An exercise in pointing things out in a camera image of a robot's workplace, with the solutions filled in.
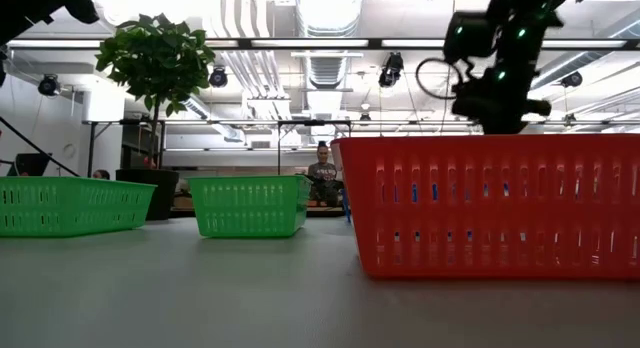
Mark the blue plastic basket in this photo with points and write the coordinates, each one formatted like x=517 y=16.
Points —
x=346 y=205

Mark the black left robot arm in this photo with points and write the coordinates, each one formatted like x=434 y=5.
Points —
x=25 y=8

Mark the person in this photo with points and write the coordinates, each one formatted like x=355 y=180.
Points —
x=101 y=175
x=322 y=170

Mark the black ceiling spotlight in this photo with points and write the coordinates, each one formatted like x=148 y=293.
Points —
x=218 y=78
x=571 y=79
x=49 y=85
x=390 y=70

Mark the red plastic basket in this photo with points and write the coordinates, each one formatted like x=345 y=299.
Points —
x=500 y=213

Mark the green plastic basket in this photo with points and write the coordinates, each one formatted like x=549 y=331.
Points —
x=250 y=211
x=100 y=208

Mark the black monitor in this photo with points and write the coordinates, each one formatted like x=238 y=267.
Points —
x=30 y=165

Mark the black rig frame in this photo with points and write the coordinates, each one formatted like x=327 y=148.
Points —
x=244 y=43

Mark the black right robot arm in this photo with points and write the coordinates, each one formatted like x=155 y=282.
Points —
x=520 y=18

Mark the green leafy potted plant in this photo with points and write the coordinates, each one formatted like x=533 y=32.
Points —
x=155 y=58

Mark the black background table frame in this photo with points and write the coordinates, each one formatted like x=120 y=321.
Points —
x=279 y=148
x=91 y=148

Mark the silver ceiling air duct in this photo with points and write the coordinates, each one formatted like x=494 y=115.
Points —
x=327 y=13

